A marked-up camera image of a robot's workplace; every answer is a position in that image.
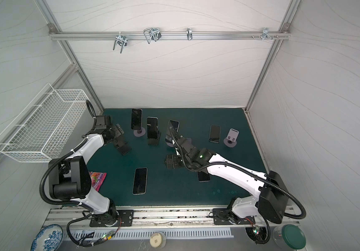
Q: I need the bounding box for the blue white ceramic plate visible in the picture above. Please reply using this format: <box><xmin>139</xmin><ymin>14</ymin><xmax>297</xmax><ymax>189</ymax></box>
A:
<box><xmin>30</xmin><ymin>224</ymin><xmax>63</xmax><ymax>251</ymax></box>

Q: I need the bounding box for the black phone on grey stand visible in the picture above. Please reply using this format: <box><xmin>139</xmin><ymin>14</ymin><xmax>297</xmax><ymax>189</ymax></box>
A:
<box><xmin>166</xmin><ymin>120</ymin><xmax>180</xmax><ymax>138</ymax></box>

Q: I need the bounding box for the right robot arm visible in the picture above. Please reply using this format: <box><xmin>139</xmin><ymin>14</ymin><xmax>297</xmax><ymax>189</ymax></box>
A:
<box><xmin>167</xmin><ymin>136</ymin><xmax>290</xmax><ymax>224</ymax></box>

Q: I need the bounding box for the small round beige container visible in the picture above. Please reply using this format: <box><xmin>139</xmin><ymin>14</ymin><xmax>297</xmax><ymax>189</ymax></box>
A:
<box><xmin>150</xmin><ymin>232</ymin><xmax>166</xmax><ymax>249</ymax></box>

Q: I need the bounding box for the grey round phone stand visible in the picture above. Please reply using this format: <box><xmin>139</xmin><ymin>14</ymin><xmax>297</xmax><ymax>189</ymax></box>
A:
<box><xmin>224</xmin><ymin>129</ymin><xmax>239</xmax><ymax>148</ymax></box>

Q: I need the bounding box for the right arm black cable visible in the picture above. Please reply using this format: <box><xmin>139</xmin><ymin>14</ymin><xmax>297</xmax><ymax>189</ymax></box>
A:
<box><xmin>168</xmin><ymin>127</ymin><xmax>307</xmax><ymax>245</ymax></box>

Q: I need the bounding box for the purple edged black phone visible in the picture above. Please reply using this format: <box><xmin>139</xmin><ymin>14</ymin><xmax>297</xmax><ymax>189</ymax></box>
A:
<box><xmin>197</xmin><ymin>172</ymin><xmax>211</xmax><ymax>182</ymax></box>

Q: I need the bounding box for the aluminium top crossbar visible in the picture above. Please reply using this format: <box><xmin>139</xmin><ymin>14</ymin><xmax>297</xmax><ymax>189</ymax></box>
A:
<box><xmin>49</xmin><ymin>30</ymin><xmax>292</xmax><ymax>41</ymax></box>

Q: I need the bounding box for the purple snack packet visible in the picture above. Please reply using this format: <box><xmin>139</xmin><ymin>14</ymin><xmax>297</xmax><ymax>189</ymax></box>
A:
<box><xmin>90</xmin><ymin>172</ymin><xmax>107</xmax><ymax>191</ymax></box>

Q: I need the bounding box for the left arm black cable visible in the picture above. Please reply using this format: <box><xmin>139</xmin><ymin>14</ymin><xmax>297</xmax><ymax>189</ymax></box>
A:
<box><xmin>39</xmin><ymin>99</ymin><xmax>121</xmax><ymax>247</ymax></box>

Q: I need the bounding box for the metal u-bolt clamp left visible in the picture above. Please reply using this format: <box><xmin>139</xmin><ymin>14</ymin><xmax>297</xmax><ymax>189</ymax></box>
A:
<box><xmin>113</xmin><ymin>34</ymin><xmax>128</xmax><ymax>53</ymax></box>

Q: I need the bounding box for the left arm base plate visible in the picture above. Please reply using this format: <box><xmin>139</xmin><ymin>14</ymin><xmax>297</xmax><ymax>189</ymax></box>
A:
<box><xmin>90</xmin><ymin>210</ymin><xmax>134</xmax><ymax>228</ymax></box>

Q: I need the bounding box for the metal u-bolt clamp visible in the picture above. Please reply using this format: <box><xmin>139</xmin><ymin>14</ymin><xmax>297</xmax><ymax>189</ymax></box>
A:
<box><xmin>113</xmin><ymin>34</ymin><xmax>128</xmax><ymax>53</ymax></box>
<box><xmin>143</xmin><ymin>27</ymin><xmax>162</xmax><ymax>44</ymax></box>

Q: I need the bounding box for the green lid clear jar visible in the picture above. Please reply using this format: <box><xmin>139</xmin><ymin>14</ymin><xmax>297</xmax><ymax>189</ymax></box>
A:
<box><xmin>272</xmin><ymin>224</ymin><xmax>307</xmax><ymax>250</ymax></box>

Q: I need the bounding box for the metal clamp small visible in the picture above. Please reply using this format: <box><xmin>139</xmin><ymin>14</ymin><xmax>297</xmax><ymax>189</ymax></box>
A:
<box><xmin>186</xmin><ymin>28</ymin><xmax>193</xmax><ymax>41</ymax></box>

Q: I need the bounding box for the metal u-bolt clamp middle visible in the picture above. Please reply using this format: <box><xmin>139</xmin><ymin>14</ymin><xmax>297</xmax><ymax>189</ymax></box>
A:
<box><xmin>143</xmin><ymin>27</ymin><xmax>162</xmax><ymax>44</ymax></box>

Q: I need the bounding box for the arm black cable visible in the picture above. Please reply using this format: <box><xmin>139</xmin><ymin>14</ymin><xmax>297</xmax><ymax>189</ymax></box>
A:
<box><xmin>39</xmin><ymin>99</ymin><xmax>121</xmax><ymax>247</ymax></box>
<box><xmin>168</xmin><ymin>127</ymin><xmax>307</xmax><ymax>245</ymax></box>

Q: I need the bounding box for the metal bracket right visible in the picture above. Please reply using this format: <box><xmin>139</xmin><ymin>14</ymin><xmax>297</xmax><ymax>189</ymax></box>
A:
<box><xmin>251</xmin><ymin>28</ymin><xmax>278</xmax><ymax>40</ymax></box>

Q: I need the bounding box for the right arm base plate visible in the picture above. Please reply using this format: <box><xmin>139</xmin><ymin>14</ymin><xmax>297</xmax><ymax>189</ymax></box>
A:
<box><xmin>208</xmin><ymin>208</ymin><xmax>255</xmax><ymax>225</ymax></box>

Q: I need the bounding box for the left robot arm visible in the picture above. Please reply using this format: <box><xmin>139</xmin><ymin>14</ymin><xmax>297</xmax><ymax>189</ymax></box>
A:
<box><xmin>39</xmin><ymin>115</ymin><xmax>119</xmax><ymax>226</ymax></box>

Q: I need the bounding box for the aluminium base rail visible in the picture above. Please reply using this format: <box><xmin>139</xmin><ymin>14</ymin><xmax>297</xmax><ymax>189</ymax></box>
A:
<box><xmin>43</xmin><ymin>205</ymin><xmax>300</xmax><ymax>231</ymax></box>

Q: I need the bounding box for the white vented cable duct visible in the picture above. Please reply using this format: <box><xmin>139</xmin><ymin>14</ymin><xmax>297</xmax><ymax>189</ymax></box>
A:
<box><xmin>72</xmin><ymin>228</ymin><xmax>234</xmax><ymax>241</ymax></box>

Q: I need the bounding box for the white wire basket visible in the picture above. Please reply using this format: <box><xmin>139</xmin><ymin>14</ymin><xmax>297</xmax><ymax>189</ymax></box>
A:
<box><xmin>0</xmin><ymin>84</ymin><xmax>88</xmax><ymax>163</ymax></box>

